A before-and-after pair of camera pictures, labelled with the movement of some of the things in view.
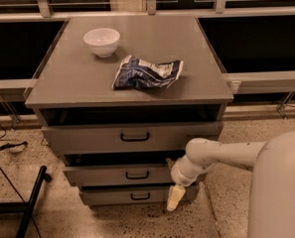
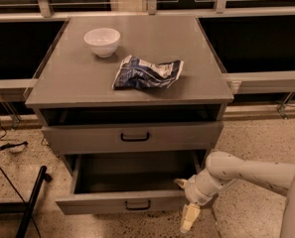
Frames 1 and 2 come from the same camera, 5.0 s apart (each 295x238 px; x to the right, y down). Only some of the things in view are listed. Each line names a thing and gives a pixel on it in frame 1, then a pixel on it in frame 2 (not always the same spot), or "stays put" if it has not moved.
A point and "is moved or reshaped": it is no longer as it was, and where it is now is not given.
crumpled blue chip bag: x=134 y=72 stays put
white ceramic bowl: x=103 y=41 stays put
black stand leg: x=18 y=207 stays put
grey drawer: x=129 y=137 stays put
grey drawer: x=96 y=175 is moved or reshaped
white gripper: x=179 y=176 → x=194 y=190
